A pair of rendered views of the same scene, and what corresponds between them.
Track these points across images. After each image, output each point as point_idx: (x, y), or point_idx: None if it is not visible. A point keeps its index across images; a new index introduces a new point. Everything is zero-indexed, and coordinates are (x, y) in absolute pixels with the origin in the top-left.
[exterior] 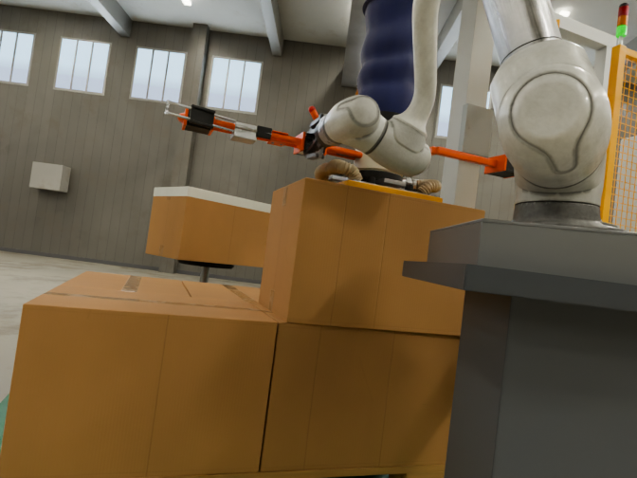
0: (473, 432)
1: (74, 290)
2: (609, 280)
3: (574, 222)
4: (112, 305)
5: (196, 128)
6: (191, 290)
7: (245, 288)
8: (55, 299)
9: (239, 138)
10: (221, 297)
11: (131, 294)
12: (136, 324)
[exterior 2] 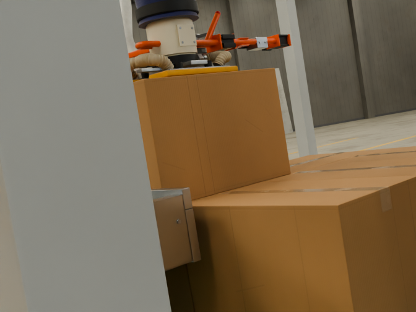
0: None
1: (353, 152)
2: None
3: None
4: (296, 160)
5: (275, 48)
6: (367, 161)
7: (403, 169)
8: (320, 155)
9: (257, 49)
10: (324, 167)
11: (338, 157)
12: None
